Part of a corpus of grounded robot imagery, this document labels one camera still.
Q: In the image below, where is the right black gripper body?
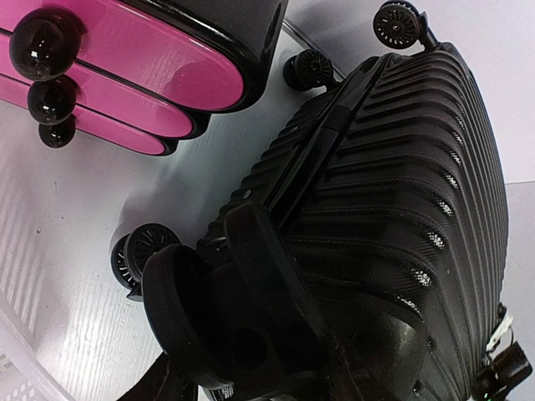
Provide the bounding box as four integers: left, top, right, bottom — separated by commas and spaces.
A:
474, 342, 533, 401

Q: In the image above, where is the black ribbed hard-shell suitcase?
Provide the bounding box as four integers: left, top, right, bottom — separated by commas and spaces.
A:
125, 1, 508, 400

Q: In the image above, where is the black pink three-drawer organizer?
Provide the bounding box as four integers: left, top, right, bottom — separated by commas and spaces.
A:
1, 1, 288, 156

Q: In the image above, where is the white perforated plastic basket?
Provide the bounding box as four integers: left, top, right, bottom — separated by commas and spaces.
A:
1, 307, 73, 400

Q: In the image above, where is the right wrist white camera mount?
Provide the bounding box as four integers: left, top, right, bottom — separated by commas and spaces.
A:
486, 303, 514, 353

